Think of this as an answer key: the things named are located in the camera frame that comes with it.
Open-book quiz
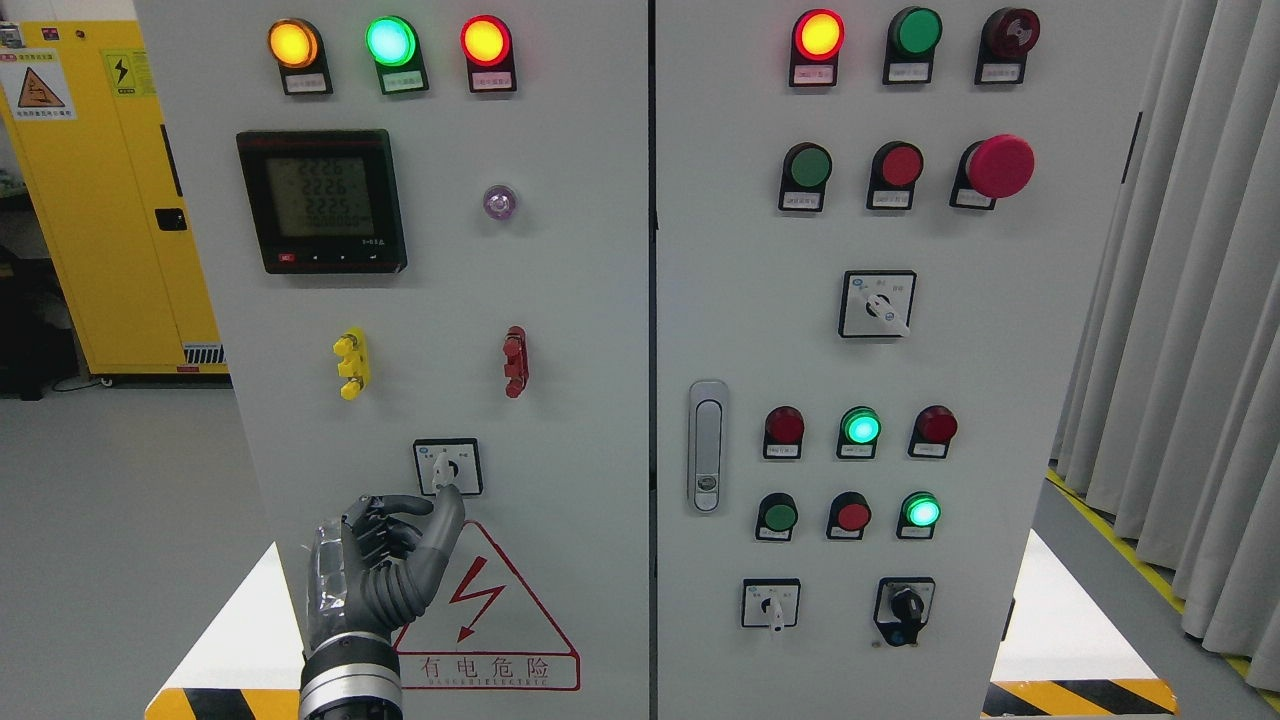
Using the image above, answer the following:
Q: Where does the dark red buzzer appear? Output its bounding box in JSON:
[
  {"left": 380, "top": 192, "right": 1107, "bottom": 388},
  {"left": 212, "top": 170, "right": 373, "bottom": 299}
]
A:
[{"left": 974, "top": 6, "right": 1041, "bottom": 86}]

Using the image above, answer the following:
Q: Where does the red terminal block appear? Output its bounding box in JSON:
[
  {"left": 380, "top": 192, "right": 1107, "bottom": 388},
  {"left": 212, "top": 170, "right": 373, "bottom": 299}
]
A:
[{"left": 502, "top": 325, "right": 530, "bottom": 398}]

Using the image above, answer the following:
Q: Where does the right white base with stripes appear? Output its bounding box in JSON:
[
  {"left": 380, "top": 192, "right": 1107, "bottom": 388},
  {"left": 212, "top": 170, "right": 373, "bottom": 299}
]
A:
[{"left": 980, "top": 533, "right": 1179, "bottom": 719}]

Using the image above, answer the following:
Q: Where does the dark green indicator lamp top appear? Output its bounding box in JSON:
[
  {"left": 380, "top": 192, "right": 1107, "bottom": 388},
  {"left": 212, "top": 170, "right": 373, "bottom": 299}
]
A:
[{"left": 882, "top": 6, "right": 943, "bottom": 86}]

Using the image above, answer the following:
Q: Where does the red push button lower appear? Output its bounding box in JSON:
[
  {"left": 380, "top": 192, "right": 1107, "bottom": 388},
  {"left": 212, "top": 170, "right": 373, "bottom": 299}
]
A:
[{"left": 826, "top": 491, "right": 872, "bottom": 541}]

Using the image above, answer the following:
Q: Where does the red electrical danger warning sticker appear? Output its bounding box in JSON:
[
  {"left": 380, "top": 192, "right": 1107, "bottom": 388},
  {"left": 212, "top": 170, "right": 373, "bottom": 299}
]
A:
[{"left": 393, "top": 520, "right": 581, "bottom": 692}]

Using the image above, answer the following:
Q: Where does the dark red lamp lower right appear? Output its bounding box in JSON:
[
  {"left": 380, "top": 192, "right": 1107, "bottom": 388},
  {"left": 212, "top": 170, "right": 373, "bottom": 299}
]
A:
[{"left": 908, "top": 405, "right": 959, "bottom": 460}]

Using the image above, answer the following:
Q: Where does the red push button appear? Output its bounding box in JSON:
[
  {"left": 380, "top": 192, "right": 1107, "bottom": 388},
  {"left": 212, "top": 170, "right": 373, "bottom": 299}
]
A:
[
  {"left": 826, "top": 491, "right": 872, "bottom": 541},
  {"left": 865, "top": 140, "right": 924, "bottom": 211}
]

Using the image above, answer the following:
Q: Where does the dark red lamp lower left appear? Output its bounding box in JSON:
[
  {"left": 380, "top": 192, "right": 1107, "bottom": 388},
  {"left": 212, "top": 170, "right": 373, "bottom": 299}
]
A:
[{"left": 762, "top": 406, "right": 805, "bottom": 460}]

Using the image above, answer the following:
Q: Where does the red emergency stop mushroom button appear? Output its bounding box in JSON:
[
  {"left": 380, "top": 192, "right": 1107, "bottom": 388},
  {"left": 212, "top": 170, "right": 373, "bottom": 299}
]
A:
[{"left": 948, "top": 135, "right": 1036, "bottom": 211}]

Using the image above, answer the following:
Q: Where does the yellow indicator lamp top left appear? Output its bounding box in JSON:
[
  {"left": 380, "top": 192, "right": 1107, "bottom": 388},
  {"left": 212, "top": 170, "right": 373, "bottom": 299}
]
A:
[{"left": 268, "top": 18, "right": 333, "bottom": 96}]

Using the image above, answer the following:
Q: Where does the yellow terminal block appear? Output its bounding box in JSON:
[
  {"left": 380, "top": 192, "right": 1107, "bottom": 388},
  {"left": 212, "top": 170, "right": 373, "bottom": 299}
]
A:
[{"left": 332, "top": 325, "right": 371, "bottom": 401}]

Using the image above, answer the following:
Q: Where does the black digital power meter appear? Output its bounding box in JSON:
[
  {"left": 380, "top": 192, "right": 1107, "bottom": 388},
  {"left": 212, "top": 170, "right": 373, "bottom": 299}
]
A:
[{"left": 236, "top": 129, "right": 408, "bottom": 275}]

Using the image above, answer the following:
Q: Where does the green lit lamp lower middle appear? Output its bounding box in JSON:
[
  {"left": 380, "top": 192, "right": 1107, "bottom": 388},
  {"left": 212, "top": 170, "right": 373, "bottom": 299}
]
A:
[{"left": 835, "top": 406, "right": 882, "bottom": 460}]

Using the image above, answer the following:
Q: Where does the small clear indicator light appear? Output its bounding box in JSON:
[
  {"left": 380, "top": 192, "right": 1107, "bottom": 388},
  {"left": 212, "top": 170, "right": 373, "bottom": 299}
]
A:
[{"left": 483, "top": 184, "right": 520, "bottom": 222}]

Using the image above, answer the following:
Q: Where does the yellow safety storage cabinet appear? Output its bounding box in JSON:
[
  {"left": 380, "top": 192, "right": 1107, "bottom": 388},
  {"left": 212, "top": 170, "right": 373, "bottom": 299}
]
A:
[{"left": 3, "top": 20, "right": 229, "bottom": 379}]

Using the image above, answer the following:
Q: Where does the dark red lamp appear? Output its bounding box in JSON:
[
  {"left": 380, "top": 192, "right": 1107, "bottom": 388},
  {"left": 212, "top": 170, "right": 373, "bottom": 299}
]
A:
[
  {"left": 908, "top": 405, "right": 959, "bottom": 460},
  {"left": 762, "top": 406, "right": 805, "bottom": 460}
]

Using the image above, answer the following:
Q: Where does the green lit indicator lamp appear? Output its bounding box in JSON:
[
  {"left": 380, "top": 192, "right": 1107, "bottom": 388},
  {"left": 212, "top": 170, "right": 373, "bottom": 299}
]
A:
[{"left": 364, "top": 15, "right": 430, "bottom": 95}]

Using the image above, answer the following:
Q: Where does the white base with stripes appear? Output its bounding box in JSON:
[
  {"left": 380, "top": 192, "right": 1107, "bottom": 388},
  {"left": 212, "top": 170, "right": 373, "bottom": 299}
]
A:
[
  {"left": 980, "top": 533, "right": 1179, "bottom": 719},
  {"left": 143, "top": 544, "right": 303, "bottom": 719}
]

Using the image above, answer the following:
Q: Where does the grey curtain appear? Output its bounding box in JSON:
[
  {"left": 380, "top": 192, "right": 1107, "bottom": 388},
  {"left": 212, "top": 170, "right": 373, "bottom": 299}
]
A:
[{"left": 1053, "top": 1, "right": 1279, "bottom": 693}]

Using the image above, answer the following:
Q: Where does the left grey cabinet door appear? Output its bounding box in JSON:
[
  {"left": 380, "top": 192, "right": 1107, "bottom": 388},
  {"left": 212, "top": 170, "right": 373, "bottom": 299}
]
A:
[{"left": 134, "top": 1, "right": 650, "bottom": 719}]

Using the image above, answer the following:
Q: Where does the red push button upper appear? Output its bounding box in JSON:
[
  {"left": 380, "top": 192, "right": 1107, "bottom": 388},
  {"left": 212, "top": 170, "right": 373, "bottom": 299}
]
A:
[{"left": 865, "top": 140, "right": 924, "bottom": 211}]

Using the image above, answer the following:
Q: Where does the upper right rotary selector switch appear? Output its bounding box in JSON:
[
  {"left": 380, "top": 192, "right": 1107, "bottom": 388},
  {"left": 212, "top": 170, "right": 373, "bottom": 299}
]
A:
[{"left": 837, "top": 270, "right": 918, "bottom": 340}]

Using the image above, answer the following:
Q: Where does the red ringed lit indicator lamp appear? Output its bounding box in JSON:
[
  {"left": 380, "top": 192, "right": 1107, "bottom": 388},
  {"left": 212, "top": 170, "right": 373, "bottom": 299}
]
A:
[{"left": 460, "top": 14, "right": 518, "bottom": 94}]

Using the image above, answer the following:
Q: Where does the grey cabinet door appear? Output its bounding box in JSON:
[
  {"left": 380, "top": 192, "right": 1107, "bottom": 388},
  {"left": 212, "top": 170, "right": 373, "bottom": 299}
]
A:
[
  {"left": 654, "top": 1, "right": 1175, "bottom": 719},
  {"left": 134, "top": 1, "right": 650, "bottom": 719}
]

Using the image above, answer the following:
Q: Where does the left white base with stripes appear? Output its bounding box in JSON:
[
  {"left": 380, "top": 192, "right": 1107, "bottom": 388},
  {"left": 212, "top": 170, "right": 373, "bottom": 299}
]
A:
[{"left": 143, "top": 544, "right": 303, "bottom": 719}]

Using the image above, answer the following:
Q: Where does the green push button upper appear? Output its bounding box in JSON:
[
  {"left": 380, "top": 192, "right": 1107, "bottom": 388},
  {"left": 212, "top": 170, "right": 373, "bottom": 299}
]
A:
[{"left": 777, "top": 142, "right": 833, "bottom": 213}]

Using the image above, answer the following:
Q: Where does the door rotary selector switch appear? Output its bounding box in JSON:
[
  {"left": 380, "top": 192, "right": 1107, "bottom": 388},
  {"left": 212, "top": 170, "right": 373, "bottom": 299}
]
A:
[{"left": 412, "top": 438, "right": 484, "bottom": 497}]

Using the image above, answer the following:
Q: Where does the black key selector switch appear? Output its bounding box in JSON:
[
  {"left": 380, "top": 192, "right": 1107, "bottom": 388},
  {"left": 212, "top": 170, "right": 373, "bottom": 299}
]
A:
[{"left": 872, "top": 577, "right": 936, "bottom": 648}]

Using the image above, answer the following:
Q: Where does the silver door latch handle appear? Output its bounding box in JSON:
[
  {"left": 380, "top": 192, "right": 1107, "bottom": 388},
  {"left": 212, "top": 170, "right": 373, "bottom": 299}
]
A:
[{"left": 687, "top": 379, "right": 730, "bottom": 514}]

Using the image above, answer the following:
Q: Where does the lower white rotary selector switch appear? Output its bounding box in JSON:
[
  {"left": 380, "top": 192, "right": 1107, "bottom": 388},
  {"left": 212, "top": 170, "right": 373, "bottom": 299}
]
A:
[{"left": 740, "top": 577, "right": 803, "bottom": 633}]

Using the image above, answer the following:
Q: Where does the red lit lamp right door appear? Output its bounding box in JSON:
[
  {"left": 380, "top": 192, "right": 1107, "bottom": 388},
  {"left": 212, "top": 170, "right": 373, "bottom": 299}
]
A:
[{"left": 788, "top": 8, "right": 846, "bottom": 88}]

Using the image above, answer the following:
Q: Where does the right grey cabinet door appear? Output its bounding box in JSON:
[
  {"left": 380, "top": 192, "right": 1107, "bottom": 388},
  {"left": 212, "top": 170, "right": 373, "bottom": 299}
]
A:
[{"left": 654, "top": 1, "right": 1175, "bottom": 719}]

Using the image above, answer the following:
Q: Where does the grey robotic humanoid hand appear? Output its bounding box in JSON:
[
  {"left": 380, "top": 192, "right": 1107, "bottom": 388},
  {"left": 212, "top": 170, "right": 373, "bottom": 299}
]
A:
[{"left": 303, "top": 484, "right": 466, "bottom": 653}]

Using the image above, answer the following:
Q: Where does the green lit push button lower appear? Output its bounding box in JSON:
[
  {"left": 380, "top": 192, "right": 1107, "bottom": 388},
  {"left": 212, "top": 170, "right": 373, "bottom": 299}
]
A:
[{"left": 895, "top": 491, "right": 942, "bottom": 541}]

